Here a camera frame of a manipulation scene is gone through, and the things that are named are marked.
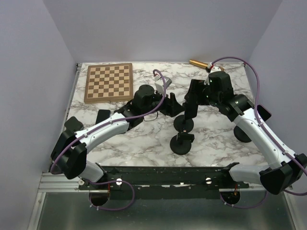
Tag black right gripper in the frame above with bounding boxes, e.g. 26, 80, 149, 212
184, 79, 221, 107

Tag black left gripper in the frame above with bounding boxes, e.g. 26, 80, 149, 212
142, 88, 185, 117

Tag black phone stand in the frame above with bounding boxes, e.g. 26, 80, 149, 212
170, 130, 195, 155
233, 126, 251, 143
173, 115, 194, 132

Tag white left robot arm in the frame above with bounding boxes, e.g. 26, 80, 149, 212
50, 85, 184, 189

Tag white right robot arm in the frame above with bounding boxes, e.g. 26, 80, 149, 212
184, 71, 307, 195

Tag black phone blue edge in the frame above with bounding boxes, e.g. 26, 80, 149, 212
95, 109, 111, 125

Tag black phone red case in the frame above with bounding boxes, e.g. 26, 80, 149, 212
257, 104, 272, 122

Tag gold cylinder tube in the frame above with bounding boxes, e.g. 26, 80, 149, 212
189, 59, 208, 69

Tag wooden chessboard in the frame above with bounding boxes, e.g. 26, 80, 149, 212
84, 63, 133, 104

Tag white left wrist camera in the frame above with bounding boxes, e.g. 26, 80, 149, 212
154, 76, 172, 95

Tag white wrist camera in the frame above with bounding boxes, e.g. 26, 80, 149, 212
154, 76, 172, 95
204, 62, 224, 85

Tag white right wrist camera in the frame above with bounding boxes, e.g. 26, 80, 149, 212
204, 62, 224, 85

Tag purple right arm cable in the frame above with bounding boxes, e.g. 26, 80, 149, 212
211, 56, 307, 196

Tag black mounting rail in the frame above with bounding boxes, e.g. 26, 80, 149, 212
79, 166, 249, 200

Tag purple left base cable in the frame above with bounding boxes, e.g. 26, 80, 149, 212
89, 177, 136, 211

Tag small black dark mount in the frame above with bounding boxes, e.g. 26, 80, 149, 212
64, 116, 84, 133

